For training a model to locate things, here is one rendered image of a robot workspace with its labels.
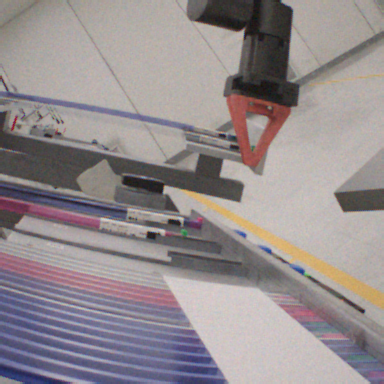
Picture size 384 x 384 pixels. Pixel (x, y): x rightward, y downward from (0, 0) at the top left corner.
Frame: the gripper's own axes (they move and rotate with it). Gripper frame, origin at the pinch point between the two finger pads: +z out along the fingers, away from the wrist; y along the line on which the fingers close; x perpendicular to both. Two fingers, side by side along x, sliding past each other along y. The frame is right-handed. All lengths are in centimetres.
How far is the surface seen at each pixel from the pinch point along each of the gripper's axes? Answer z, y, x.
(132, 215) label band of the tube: 8.0, 0.9, -11.6
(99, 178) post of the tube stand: 7.0, -36.8, -14.8
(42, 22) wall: -143, -749, -122
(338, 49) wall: -182, -749, 284
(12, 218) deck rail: 12.1, -7.8, -26.6
